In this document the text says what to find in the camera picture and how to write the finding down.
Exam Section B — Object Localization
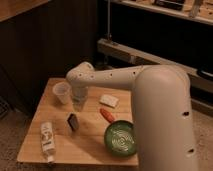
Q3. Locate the white sponge block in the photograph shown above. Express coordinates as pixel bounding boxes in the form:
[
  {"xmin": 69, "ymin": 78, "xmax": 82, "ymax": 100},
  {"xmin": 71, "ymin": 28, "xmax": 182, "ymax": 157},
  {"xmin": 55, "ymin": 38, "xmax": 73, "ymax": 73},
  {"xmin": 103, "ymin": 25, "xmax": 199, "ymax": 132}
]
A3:
[{"xmin": 99, "ymin": 94, "xmax": 119, "ymax": 108}]

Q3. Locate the grey metal beam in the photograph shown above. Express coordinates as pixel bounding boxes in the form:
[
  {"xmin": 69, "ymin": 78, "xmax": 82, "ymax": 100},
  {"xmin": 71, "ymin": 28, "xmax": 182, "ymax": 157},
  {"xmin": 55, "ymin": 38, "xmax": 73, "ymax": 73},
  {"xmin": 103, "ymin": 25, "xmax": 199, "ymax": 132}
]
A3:
[{"xmin": 97, "ymin": 38, "xmax": 213, "ymax": 93}]

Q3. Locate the white lotion tube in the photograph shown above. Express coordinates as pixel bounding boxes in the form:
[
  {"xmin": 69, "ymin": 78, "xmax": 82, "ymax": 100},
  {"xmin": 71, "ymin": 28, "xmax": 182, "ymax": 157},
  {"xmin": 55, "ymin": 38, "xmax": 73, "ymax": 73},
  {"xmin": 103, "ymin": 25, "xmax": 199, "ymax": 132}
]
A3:
[{"xmin": 40, "ymin": 122, "xmax": 56, "ymax": 163}]

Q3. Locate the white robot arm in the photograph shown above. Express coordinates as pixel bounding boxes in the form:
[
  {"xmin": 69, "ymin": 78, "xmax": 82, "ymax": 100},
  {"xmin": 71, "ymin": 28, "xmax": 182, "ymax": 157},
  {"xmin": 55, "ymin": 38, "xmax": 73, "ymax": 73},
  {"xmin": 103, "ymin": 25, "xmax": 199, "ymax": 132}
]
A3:
[{"xmin": 66, "ymin": 62, "xmax": 199, "ymax": 171}]

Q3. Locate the wooden shelf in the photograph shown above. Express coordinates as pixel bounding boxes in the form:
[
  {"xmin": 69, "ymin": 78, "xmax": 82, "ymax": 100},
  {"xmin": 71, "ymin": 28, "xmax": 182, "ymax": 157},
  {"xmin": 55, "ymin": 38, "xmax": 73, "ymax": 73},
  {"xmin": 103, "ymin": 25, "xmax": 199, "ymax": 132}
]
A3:
[{"xmin": 111, "ymin": 0, "xmax": 213, "ymax": 25}]

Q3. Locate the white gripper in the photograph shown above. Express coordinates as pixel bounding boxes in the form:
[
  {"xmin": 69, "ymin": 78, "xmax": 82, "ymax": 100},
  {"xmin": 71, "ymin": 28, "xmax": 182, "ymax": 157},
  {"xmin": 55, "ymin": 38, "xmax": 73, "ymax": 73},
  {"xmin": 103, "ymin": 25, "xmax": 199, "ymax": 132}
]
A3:
[{"xmin": 71, "ymin": 87, "xmax": 88, "ymax": 111}]

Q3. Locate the wooden table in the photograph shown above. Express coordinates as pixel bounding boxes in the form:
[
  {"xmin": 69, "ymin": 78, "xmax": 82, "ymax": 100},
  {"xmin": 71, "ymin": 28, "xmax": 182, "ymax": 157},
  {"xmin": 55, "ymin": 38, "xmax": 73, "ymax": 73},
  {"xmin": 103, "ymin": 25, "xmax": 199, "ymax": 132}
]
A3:
[{"xmin": 17, "ymin": 78, "xmax": 138, "ymax": 166}]

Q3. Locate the dark standing eraser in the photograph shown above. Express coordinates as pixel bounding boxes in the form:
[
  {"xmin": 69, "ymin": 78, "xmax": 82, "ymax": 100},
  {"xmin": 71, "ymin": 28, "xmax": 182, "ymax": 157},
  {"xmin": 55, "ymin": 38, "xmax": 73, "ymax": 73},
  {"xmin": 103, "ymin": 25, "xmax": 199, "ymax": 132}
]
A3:
[{"xmin": 67, "ymin": 113, "xmax": 79, "ymax": 131}]

